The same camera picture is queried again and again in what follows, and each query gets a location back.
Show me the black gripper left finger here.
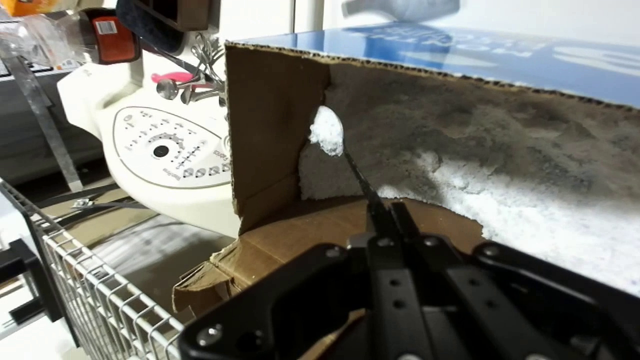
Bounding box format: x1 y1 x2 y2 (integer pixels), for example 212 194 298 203
362 192 440 360

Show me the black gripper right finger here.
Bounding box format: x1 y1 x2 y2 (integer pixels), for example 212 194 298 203
390 199 584 360

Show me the open cardboard box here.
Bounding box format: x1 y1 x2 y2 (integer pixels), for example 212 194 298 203
170 23 640 321

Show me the silver measuring spoon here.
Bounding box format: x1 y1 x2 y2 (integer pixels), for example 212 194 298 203
157 78 196 104
179 78 228 108

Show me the grey metal strip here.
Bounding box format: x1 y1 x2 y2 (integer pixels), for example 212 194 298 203
0 37 86 195

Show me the metal wire basket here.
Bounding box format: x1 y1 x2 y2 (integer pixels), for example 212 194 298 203
0 177 188 360

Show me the pink handled utensil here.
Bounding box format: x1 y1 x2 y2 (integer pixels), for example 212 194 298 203
150 68 196 87

